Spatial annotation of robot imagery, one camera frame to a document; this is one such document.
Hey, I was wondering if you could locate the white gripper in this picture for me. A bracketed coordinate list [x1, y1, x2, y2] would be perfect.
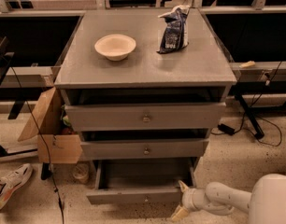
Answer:
[171, 180, 207, 222]

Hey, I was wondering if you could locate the grey bottom drawer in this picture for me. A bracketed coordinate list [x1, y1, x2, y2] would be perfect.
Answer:
[87, 158, 196, 204]

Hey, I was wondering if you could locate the grey drawer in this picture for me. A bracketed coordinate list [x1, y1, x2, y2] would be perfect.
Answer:
[80, 138, 208, 160]
[65, 103, 225, 132]
[87, 158, 196, 204]

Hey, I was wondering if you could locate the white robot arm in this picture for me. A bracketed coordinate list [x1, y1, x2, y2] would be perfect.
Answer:
[171, 174, 286, 224]

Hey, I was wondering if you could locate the grey middle drawer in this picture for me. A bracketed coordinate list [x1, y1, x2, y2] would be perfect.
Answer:
[80, 138, 208, 160]

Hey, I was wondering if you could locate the grey top drawer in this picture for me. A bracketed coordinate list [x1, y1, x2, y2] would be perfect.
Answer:
[65, 103, 225, 132]

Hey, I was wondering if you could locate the grey drawer cabinet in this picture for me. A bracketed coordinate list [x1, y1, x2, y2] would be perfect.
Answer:
[53, 8, 237, 181]

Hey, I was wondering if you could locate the black table leg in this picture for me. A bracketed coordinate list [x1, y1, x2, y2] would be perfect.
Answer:
[234, 89, 265, 139]

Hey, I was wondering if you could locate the plastic cup on floor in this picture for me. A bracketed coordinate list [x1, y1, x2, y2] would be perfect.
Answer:
[72, 163, 89, 184]

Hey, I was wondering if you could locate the small yellow sponge piece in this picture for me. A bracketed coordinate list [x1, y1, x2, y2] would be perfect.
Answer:
[239, 61, 255, 68]

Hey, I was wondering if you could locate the brown cardboard box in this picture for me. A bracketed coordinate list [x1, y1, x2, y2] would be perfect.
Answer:
[18, 88, 82, 163]

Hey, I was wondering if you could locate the blue white chip bag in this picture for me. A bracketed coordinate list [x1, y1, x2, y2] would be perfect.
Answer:
[158, 5, 190, 54]

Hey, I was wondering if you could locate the white sneaker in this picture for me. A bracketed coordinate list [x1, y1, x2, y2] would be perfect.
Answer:
[0, 163, 33, 210]

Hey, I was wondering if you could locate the black power adapter with cable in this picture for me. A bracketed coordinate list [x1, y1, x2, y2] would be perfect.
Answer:
[210, 114, 283, 147]

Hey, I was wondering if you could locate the black floor cable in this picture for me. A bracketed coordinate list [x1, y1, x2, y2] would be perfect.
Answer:
[8, 65, 65, 224]

